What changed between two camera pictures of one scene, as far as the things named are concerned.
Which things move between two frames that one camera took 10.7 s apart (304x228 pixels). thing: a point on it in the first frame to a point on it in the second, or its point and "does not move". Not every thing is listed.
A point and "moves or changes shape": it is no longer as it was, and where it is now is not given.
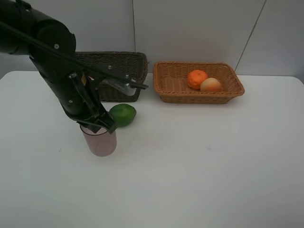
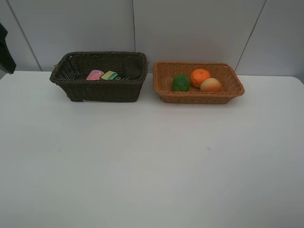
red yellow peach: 210,84 does not move
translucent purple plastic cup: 102,143 to 133,67
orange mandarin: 195,78 moves or changes shape
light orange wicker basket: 170,82 does not move
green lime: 123,114 to 180,82
